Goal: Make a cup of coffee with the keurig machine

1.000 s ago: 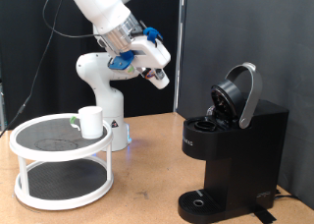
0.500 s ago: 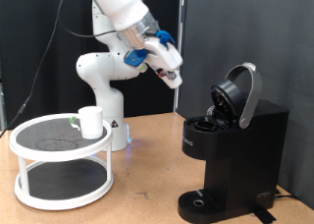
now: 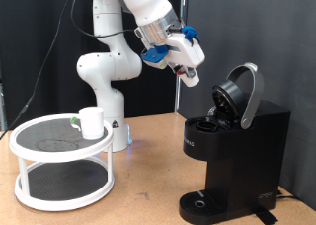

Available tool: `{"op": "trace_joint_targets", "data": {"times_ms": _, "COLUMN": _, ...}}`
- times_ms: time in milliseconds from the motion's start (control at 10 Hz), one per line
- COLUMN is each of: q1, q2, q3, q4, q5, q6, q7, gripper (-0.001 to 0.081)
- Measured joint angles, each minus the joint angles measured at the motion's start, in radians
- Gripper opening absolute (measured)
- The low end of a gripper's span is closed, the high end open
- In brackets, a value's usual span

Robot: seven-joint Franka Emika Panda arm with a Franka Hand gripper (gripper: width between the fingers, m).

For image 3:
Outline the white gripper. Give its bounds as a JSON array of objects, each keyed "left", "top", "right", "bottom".
[{"left": 163, "top": 32, "right": 206, "bottom": 79}]

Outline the K-cup pod with orange lid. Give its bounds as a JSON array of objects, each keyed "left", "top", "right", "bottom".
[{"left": 175, "top": 64, "right": 201, "bottom": 88}]

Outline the black Keurig coffee machine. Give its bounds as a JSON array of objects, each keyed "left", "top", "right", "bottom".
[{"left": 178, "top": 62, "right": 292, "bottom": 225}]

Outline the silver vertical pole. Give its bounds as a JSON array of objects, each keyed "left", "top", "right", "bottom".
[{"left": 173, "top": 0, "right": 190, "bottom": 113}]

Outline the grey partition panel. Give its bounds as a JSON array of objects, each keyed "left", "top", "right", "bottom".
[{"left": 177, "top": 0, "right": 316, "bottom": 211}]

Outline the white mug with green tape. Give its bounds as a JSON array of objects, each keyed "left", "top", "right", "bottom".
[{"left": 69, "top": 106, "right": 106, "bottom": 141}]

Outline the white two-tier turntable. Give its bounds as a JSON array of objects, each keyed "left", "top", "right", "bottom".
[{"left": 9, "top": 113, "right": 116, "bottom": 212}]

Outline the black curtain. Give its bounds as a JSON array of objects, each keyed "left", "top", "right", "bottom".
[{"left": 0, "top": 0, "right": 183, "bottom": 132}]

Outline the black tape strip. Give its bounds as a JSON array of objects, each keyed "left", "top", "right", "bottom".
[{"left": 253, "top": 206, "right": 279, "bottom": 225}]

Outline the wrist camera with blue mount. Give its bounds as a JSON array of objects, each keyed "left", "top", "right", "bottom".
[{"left": 141, "top": 44, "right": 171, "bottom": 70}]

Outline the blue cable clip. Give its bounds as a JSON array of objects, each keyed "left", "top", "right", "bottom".
[{"left": 181, "top": 25, "right": 200, "bottom": 44}]

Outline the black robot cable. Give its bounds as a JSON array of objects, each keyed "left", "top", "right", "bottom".
[{"left": 0, "top": 0, "right": 137, "bottom": 141}]

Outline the black power cord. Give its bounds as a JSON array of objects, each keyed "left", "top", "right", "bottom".
[{"left": 276, "top": 188, "right": 302, "bottom": 201}]

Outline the grey metal post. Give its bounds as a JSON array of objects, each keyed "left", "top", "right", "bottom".
[{"left": 0, "top": 81, "right": 6, "bottom": 132}]

